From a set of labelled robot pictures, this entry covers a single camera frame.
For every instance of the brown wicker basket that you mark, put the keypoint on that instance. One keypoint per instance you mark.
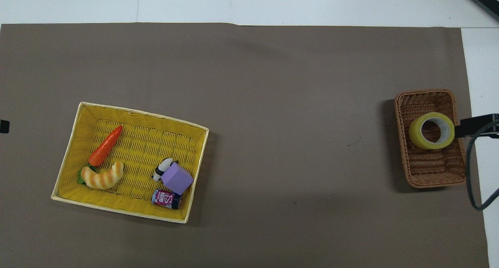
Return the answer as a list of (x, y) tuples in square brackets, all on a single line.
[(429, 162)]

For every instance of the yellow tape roll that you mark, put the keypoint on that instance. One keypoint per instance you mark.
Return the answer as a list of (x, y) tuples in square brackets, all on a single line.
[(418, 136)]

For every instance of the yellow woven basket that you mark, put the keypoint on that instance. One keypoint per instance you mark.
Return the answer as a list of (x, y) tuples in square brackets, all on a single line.
[(148, 143)]

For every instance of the orange toy carrot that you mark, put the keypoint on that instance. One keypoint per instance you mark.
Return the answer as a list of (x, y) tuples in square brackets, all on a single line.
[(105, 147)]

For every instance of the toy croissant bread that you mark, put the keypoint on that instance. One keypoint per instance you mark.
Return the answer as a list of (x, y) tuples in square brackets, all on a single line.
[(102, 179)]

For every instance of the small panda figurine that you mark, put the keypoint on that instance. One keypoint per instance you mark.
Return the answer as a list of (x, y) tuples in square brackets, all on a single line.
[(163, 169)]

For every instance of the small pink drink can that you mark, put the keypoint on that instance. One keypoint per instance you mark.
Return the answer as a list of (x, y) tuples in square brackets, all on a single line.
[(167, 199)]

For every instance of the purple cube block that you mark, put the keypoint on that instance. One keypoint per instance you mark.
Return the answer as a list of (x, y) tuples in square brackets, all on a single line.
[(177, 178)]

